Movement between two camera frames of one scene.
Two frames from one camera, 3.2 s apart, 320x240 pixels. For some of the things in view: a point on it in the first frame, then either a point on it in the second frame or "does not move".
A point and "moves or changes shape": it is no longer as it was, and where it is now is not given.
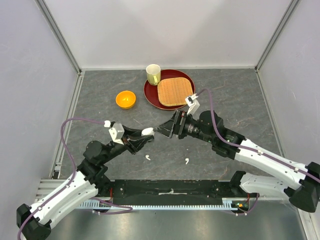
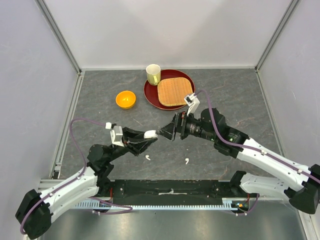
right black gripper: (178, 120) does not move
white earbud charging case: (147, 131) moves or changes shape
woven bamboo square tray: (173, 91) does not move
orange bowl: (126, 99) does not move
